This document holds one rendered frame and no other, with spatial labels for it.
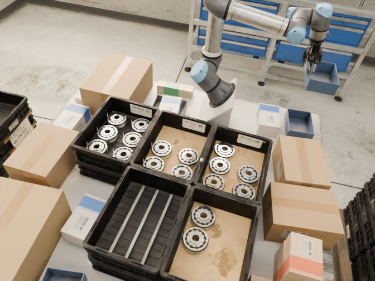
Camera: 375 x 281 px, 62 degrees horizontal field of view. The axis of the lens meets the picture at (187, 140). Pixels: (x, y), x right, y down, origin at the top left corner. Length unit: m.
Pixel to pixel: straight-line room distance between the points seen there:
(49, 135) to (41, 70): 2.08
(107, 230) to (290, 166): 0.90
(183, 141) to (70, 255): 0.75
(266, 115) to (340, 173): 1.20
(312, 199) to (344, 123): 1.98
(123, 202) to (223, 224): 0.44
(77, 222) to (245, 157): 0.85
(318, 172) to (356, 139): 1.71
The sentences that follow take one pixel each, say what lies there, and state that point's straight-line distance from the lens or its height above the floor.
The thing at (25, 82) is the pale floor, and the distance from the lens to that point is 3.61.
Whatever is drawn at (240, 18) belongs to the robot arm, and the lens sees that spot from 1.49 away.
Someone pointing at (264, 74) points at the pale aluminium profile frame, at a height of 0.13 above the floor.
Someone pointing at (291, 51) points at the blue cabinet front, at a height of 0.44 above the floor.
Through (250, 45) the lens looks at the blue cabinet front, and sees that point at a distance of 3.32.
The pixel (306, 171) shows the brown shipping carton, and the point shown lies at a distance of 1.63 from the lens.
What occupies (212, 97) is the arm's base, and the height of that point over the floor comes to 0.92.
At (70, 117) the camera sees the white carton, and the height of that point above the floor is 0.79.
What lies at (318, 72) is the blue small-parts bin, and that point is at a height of 1.07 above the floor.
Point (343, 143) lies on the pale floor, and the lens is 3.23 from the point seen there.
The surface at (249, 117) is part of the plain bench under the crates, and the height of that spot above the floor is 0.70.
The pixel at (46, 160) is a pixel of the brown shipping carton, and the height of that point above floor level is 0.86.
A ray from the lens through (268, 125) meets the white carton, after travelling 1.88.
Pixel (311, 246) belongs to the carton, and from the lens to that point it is 1.34.
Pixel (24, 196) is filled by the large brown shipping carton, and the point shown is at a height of 0.90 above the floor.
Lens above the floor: 2.04
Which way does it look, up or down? 47 degrees down
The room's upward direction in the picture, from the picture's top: 6 degrees clockwise
